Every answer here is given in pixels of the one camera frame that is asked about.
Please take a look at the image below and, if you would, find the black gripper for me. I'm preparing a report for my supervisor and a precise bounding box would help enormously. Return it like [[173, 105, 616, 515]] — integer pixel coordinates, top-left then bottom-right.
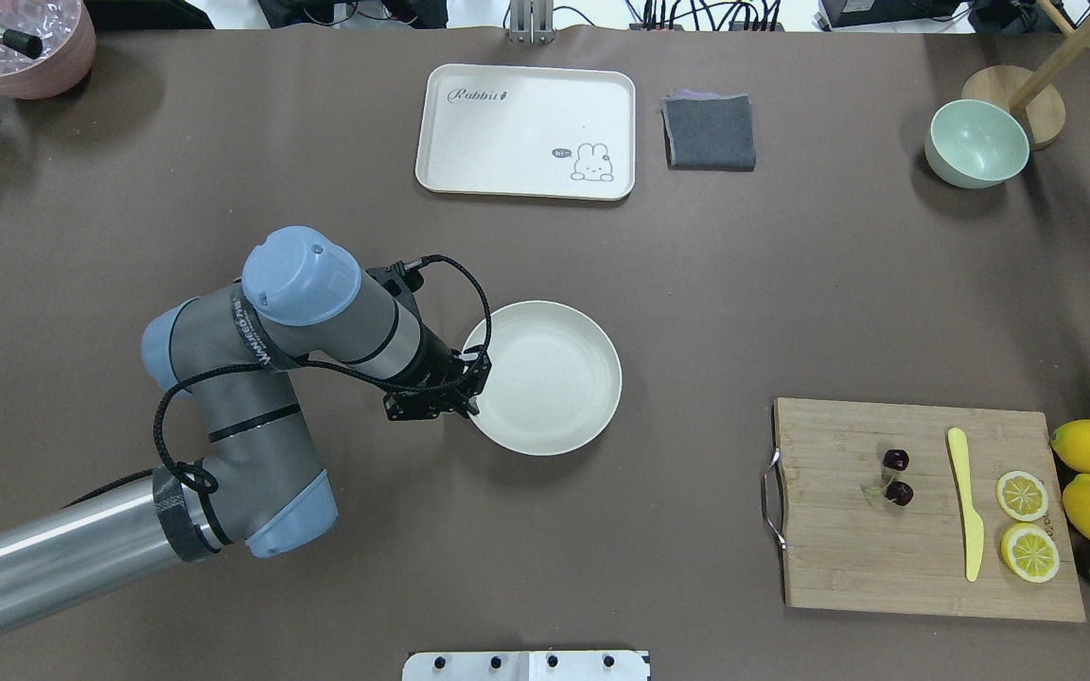
[[403, 323, 483, 419]]

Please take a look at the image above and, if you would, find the cream shallow plate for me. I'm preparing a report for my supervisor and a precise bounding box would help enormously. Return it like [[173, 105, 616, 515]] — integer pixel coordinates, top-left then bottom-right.
[[472, 301, 623, 457]]

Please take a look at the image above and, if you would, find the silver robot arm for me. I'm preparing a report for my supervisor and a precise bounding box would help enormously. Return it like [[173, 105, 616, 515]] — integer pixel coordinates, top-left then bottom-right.
[[0, 227, 492, 634]]

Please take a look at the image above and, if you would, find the white rabbit tray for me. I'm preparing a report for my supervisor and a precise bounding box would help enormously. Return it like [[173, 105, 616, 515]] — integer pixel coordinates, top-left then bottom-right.
[[414, 63, 635, 200]]

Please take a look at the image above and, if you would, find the dark red cherry upper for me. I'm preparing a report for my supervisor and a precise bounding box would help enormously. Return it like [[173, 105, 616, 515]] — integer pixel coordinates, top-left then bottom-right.
[[882, 448, 911, 471]]

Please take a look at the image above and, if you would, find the dark red cherry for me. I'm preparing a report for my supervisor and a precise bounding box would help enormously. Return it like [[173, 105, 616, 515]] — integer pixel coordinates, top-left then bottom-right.
[[882, 448, 911, 471], [883, 481, 915, 507]]

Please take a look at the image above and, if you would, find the dark red cherry lower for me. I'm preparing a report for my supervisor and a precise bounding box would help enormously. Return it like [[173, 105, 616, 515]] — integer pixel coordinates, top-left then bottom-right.
[[883, 481, 915, 507]]

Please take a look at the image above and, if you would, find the grey folded cloth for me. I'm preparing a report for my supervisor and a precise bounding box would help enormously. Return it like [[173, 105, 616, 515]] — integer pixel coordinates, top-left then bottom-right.
[[661, 90, 756, 171]]

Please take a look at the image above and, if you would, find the bamboo cutting board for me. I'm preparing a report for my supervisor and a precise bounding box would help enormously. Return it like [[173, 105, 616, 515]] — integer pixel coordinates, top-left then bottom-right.
[[765, 397, 1086, 623]]

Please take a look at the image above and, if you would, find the yellow plastic knife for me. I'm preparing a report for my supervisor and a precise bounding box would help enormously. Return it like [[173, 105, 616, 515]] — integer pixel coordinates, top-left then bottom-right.
[[946, 427, 985, 583]]

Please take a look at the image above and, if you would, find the pink ice bowl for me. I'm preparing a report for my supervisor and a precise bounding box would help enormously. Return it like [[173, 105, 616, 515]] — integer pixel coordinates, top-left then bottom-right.
[[0, 1, 96, 99]]

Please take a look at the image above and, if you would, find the lemon slice near knife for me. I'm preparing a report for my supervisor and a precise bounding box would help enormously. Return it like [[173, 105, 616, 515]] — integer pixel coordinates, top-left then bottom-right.
[[995, 470, 1050, 523]]

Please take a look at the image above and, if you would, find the mint green bowl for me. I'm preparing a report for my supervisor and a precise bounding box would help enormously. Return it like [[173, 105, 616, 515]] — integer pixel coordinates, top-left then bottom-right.
[[923, 99, 1030, 189]]

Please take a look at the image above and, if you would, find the lemon slice near lime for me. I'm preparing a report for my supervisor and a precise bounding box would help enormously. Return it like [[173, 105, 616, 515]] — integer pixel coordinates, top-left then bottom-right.
[[1000, 522, 1061, 585]]

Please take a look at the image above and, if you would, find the wooden cup stand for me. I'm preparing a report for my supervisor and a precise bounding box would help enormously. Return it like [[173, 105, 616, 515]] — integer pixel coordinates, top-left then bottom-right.
[[960, 1, 1090, 150]]

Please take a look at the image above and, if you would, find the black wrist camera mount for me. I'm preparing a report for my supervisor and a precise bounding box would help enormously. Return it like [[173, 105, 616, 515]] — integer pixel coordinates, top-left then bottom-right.
[[382, 344, 492, 422]]

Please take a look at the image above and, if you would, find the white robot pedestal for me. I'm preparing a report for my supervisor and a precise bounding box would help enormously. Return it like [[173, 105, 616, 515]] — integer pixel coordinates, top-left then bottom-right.
[[401, 650, 652, 680]]

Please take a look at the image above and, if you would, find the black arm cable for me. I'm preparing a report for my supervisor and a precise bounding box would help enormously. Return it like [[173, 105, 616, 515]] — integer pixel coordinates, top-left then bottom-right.
[[152, 253, 493, 497]]

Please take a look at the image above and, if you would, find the aluminium frame post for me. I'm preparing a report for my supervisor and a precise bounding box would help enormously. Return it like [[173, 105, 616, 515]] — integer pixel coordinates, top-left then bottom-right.
[[506, 0, 556, 44]]

